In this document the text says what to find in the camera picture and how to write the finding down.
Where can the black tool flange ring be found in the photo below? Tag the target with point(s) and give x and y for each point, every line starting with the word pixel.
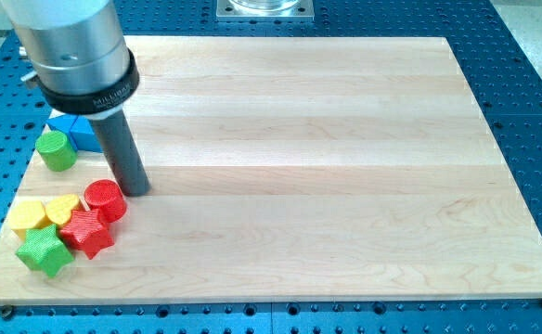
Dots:
pixel 108 98

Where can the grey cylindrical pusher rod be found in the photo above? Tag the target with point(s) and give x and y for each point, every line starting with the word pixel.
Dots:
pixel 119 148

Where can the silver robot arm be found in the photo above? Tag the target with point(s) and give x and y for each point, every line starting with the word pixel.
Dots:
pixel 83 66

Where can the blue triangle block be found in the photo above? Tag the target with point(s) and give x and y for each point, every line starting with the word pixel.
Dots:
pixel 78 130

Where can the green cylinder block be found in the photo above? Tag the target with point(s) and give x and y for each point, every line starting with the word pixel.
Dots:
pixel 56 151

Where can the red cylinder block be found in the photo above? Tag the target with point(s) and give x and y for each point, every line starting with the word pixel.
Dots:
pixel 106 196

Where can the yellow heart block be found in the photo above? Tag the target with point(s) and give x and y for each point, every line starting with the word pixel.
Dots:
pixel 59 210

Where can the red star block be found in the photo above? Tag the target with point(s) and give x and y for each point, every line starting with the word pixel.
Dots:
pixel 87 232

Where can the yellow hexagon block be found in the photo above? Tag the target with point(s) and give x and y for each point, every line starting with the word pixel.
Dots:
pixel 26 215

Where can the green star block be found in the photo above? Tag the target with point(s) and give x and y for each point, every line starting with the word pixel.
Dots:
pixel 43 250

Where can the wooden board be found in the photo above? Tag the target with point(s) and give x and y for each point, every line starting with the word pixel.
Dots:
pixel 304 169

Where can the left board clamp bolt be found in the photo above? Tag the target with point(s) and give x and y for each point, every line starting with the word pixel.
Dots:
pixel 7 312

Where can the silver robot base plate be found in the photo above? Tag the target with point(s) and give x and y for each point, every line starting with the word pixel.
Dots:
pixel 265 10

